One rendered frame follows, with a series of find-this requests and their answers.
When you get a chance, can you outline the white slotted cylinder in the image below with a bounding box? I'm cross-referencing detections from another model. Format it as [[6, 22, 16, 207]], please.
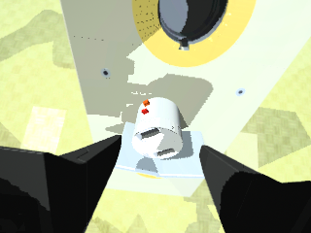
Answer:
[[132, 97, 183, 159]]

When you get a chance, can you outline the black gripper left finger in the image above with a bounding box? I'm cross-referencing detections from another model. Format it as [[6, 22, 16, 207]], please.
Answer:
[[0, 135, 121, 233]]

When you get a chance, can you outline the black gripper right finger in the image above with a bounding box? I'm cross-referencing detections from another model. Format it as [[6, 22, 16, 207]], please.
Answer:
[[199, 145, 311, 233]]

